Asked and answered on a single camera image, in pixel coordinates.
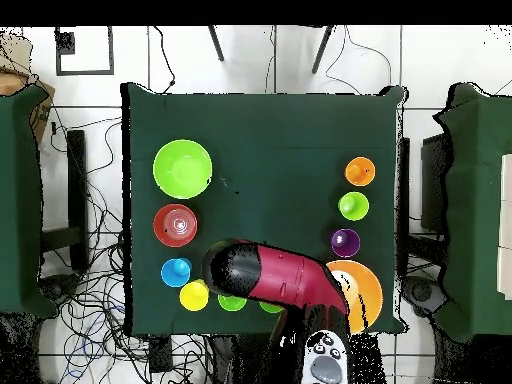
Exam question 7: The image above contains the purple cup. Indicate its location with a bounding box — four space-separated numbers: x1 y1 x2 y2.
330 228 362 259

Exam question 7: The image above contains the large orange bowl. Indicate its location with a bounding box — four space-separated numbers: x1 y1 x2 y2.
325 259 384 336

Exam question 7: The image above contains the dark green tablecloth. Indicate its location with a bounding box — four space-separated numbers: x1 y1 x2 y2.
120 82 409 336

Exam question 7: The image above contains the red bowl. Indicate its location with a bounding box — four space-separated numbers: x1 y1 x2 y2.
152 203 199 248

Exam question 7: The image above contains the large green bowl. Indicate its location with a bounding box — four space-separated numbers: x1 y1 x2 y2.
152 138 214 200

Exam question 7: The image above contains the lime green cup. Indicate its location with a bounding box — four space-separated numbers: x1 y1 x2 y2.
337 191 370 222

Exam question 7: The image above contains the blue cup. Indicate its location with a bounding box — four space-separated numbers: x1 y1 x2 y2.
160 257 193 289

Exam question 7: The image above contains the yellow cup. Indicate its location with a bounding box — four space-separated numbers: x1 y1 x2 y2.
178 279 210 312

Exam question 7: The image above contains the orange cup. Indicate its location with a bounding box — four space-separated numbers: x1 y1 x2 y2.
344 156 377 188

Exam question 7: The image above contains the black floor stand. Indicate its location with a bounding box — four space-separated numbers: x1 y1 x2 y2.
397 137 445 277
39 129 90 273

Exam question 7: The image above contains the black power box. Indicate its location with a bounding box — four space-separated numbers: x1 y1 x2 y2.
148 335 174 374

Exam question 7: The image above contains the dark tripod leg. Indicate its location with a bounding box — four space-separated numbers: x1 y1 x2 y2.
207 25 226 62
311 25 336 76

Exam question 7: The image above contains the grey black device base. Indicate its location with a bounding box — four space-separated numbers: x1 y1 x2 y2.
39 273 83 305
400 275 448 319

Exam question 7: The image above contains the green cloth side table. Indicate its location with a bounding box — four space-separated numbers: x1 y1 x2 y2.
432 82 512 343
0 85 59 319

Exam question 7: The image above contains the cardboard box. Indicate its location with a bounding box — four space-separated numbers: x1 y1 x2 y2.
0 67 56 145

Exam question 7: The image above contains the tangle of floor cables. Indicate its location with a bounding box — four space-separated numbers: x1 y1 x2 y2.
39 115 213 384

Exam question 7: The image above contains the thin black cable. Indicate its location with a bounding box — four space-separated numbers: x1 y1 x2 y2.
152 25 177 95
324 25 393 96

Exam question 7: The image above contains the black square frame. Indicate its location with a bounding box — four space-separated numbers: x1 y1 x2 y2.
54 25 115 76

